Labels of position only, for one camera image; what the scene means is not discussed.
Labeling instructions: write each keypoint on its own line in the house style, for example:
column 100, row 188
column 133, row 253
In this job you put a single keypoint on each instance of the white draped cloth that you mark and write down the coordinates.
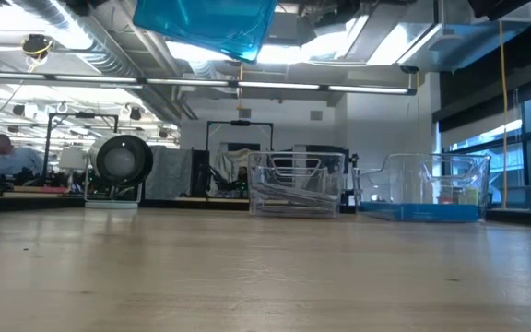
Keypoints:
column 231, row 163

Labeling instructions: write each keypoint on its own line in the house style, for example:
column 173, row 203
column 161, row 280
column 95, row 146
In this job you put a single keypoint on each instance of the clear plastic bin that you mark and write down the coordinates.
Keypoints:
column 330, row 166
column 385, row 184

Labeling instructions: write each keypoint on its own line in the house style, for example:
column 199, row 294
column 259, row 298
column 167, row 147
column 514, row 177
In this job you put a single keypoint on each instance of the grey fabric cover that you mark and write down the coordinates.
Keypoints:
column 168, row 173

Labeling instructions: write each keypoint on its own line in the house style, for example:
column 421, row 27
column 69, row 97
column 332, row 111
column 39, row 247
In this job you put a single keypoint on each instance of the long ceiling light bar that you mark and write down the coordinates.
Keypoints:
column 187, row 82

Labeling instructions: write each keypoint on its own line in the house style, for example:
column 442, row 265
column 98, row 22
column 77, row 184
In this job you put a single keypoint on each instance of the person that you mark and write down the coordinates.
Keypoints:
column 19, row 159

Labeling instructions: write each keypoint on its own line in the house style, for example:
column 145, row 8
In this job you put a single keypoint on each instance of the black ceiling sensor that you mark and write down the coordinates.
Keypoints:
column 37, row 45

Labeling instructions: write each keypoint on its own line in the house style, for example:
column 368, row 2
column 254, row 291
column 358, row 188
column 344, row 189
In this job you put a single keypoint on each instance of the small black clamp post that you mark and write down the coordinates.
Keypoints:
column 353, row 184

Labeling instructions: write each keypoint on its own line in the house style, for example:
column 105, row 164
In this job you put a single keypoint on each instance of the silver ventilation duct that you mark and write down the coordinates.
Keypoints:
column 109, row 50

